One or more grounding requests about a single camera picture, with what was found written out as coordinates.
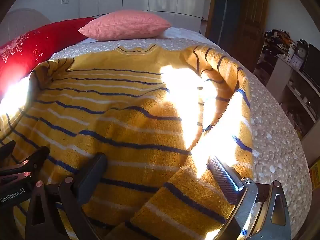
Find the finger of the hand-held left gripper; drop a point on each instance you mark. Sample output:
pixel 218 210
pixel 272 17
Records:
pixel 7 148
pixel 37 156

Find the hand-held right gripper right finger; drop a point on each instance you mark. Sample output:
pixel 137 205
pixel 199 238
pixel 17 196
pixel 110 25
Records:
pixel 225 180

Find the yellow box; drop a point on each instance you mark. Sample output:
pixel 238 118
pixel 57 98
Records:
pixel 315 172

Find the yellow striped knit sweater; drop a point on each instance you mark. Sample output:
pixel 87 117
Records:
pixel 120 120

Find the white wall socket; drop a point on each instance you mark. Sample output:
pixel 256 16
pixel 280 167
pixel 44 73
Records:
pixel 65 2

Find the black screen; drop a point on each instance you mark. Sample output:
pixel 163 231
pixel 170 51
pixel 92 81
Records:
pixel 312 62

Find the white bed headboard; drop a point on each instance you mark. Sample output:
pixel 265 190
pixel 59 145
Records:
pixel 22 21

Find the brown wooden door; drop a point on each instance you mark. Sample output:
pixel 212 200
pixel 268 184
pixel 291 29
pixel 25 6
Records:
pixel 240 17

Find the white shelf unit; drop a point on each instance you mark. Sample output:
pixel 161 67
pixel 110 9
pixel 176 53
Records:
pixel 282 75

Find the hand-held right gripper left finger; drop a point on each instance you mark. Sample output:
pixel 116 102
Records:
pixel 92 176

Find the ornate table clock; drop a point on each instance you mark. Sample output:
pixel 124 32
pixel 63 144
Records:
pixel 302 52

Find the beige heart-patterned bedspread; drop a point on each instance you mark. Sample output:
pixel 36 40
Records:
pixel 275 142

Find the red embroidered pillow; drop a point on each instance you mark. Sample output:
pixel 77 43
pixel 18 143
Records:
pixel 32 50

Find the pile of dark clothes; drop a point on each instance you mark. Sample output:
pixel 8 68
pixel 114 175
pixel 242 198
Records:
pixel 277 40

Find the pink ribbed pillow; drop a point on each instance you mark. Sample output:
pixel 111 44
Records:
pixel 125 25

